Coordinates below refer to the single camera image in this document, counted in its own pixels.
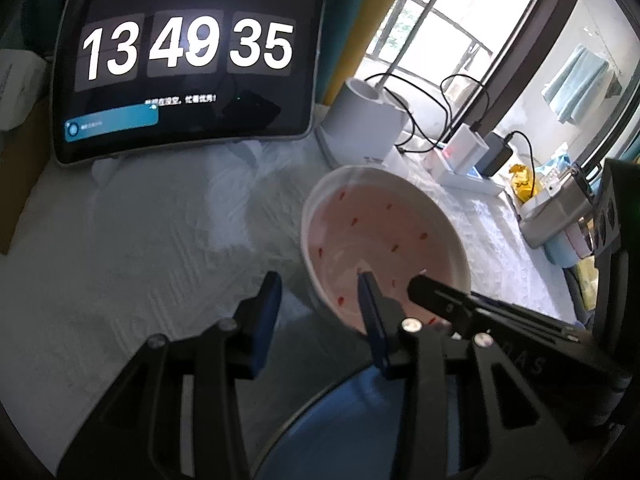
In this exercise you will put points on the cardboard box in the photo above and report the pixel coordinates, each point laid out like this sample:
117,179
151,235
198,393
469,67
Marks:
20,180

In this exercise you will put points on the tablet with clock display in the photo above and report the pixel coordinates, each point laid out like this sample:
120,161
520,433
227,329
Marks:
185,55

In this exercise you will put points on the small white box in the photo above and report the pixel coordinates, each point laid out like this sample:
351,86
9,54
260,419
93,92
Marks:
20,90

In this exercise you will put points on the pink bowl with red dots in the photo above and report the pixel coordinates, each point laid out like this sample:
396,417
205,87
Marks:
375,240

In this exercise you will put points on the black charger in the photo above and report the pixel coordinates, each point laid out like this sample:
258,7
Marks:
497,155

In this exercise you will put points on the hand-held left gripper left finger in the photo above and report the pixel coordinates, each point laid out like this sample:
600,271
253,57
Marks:
265,320

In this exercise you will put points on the dark blue bowl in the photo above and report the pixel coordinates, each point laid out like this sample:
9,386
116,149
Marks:
340,430

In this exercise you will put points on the yellow tissue pack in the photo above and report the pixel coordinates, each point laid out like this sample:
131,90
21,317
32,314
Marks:
590,287

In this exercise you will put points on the yellow plastic bag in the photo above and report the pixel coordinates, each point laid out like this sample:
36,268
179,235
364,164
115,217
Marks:
522,180

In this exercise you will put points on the white power strip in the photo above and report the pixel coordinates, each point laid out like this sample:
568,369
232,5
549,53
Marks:
465,177

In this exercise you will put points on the light blue hanging towel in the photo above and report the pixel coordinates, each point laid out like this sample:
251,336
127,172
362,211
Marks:
577,85

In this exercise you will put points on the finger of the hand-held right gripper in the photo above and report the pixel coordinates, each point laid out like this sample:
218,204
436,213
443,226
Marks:
450,302
530,317

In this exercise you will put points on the dark window frame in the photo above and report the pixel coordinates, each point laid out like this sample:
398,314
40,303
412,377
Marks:
545,35

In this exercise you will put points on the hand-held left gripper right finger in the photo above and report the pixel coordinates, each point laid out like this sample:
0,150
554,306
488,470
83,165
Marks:
372,310

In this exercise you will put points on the grey container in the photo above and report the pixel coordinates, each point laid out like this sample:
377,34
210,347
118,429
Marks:
557,207

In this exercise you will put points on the white desk lamp base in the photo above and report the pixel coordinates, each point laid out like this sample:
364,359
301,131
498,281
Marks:
365,125

